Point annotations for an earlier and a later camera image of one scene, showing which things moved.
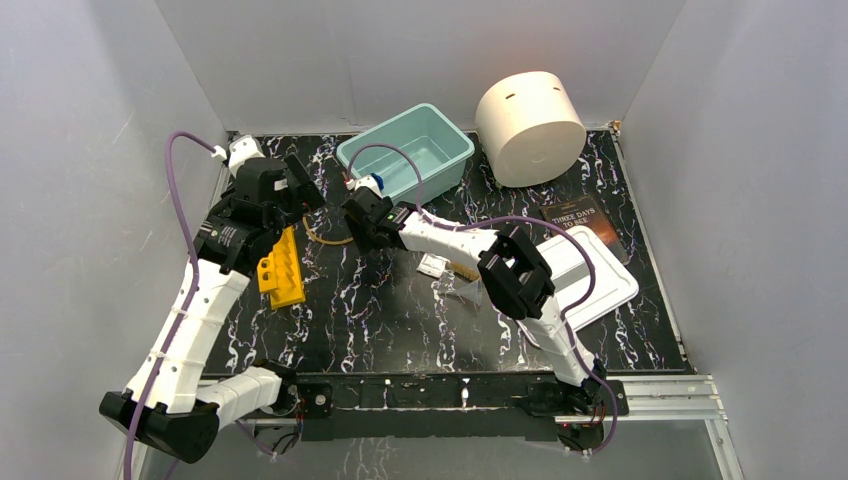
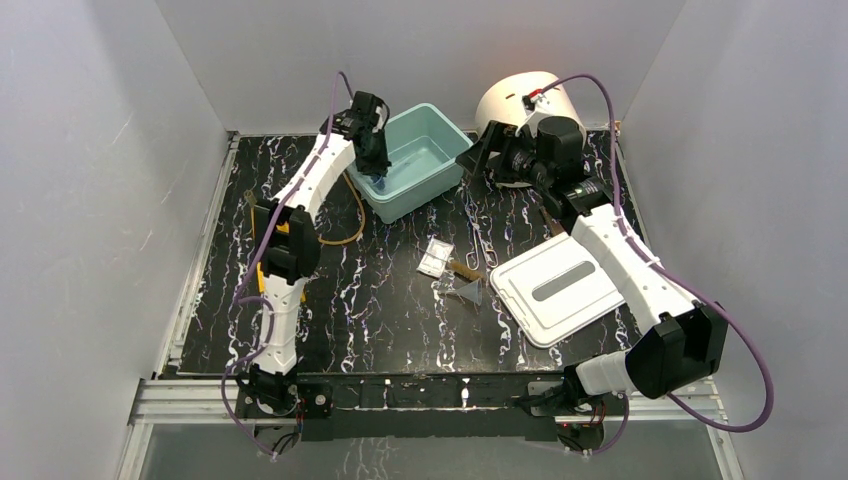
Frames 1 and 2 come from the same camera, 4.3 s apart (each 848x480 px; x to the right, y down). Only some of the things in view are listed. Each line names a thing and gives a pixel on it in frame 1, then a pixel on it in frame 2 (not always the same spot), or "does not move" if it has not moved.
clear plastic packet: (433, 264) does not move
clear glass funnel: (471, 291) does not move
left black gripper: (295, 188) to (371, 148)
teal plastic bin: (440, 147) does not move
